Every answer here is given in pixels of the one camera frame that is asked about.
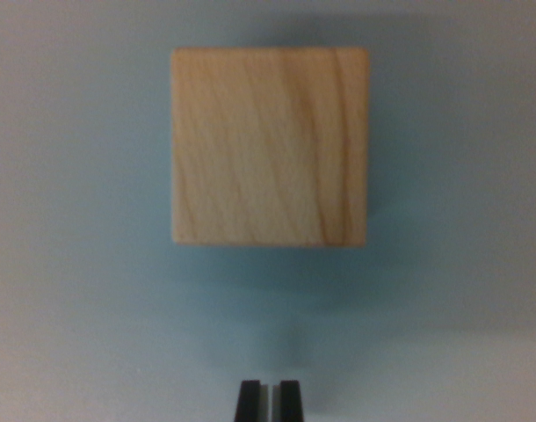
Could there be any light wooden cube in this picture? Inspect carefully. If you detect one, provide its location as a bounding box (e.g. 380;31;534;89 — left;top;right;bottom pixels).
170;47;370;248

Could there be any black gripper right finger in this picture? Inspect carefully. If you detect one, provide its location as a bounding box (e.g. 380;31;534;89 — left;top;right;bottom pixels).
272;380;307;422

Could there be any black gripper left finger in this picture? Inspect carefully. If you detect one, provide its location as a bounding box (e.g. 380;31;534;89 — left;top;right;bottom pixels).
234;380;271;422

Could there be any light blue plastic bin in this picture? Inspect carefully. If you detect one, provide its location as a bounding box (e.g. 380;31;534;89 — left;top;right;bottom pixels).
0;0;536;422

